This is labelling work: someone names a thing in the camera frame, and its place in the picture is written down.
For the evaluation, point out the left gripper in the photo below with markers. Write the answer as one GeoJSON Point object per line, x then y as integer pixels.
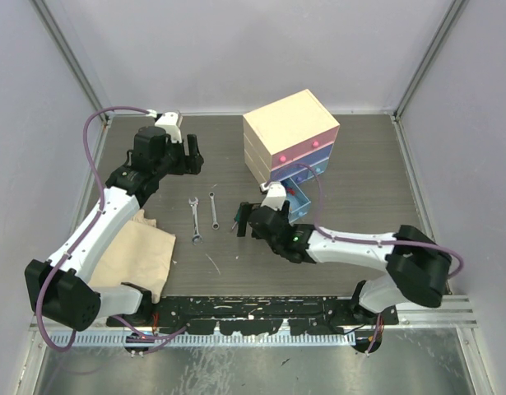
{"type": "Point", "coordinates": [190, 164]}

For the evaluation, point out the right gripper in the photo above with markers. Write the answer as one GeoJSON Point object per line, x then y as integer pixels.
{"type": "Point", "coordinates": [243, 220]}

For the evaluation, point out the green handled screwdriver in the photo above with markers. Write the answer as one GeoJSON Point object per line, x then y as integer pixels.
{"type": "Point", "coordinates": [236, 219]}

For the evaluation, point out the light blue drawer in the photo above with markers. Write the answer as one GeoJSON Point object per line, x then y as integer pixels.
{"type": "Point", "coordinates": [318, 168]}
{"type": "Point", "coordinates": [299, 203]}

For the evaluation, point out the cream drawer cabinet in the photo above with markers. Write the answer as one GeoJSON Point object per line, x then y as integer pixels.
{"type": "Point", "coordinates": [281, 125]}

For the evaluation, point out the wide purple drawer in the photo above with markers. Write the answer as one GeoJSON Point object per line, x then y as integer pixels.
{"type": "Point", "coordinates": [298, 165]}

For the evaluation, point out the large pink drawer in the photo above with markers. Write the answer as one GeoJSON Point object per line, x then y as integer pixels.
{"type": "Point", "coordinates": [317, 142]}

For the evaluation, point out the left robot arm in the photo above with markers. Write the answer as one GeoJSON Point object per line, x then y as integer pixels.
{"type": "Point", "coordinates": [58, 287]}

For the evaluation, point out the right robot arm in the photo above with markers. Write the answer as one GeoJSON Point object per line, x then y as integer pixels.
{"type": "Point", "coordinates": [414, 268]}

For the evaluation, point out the silver ratchet combination wrench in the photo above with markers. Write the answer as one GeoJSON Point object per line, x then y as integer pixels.
{"type": "Point", "coordinates": [215, 224]}

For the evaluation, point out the silver open end wrench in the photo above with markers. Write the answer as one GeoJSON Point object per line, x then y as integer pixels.
{"type": "Point", "coordinates": [197, 238]}

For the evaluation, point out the small purple drawer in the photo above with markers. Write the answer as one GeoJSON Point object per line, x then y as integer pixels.
{"type": "Point", "coordinates": [300, 177]}

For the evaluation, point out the small pink drawer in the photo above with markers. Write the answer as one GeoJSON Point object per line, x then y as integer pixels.
{"type": "Point", "coordinates": [282, 158]}

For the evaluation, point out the beige cloth bag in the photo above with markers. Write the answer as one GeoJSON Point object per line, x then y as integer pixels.
{"type": "Point", "coordinates": [139, 254]}

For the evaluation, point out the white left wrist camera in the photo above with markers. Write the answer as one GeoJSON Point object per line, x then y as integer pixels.
{"type": "Point", "coordinates": [169, 121]}

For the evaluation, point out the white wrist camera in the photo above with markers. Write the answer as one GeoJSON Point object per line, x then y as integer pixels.
{"type": "Point", "coordinates": [169, 121]}
{"type": "Point", "coordinates": [275, 195]}

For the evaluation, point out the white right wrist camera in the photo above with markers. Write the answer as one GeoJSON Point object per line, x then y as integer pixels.
{"type": "Point", "coordinates": [275, 195]}

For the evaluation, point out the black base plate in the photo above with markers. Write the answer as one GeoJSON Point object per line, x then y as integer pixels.
{"type": "Point", "coordinates": [203, 315]}

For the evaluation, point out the slotted cable duct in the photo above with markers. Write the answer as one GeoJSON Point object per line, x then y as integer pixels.
{"type": "Point", "coordinates": [125, 338]}

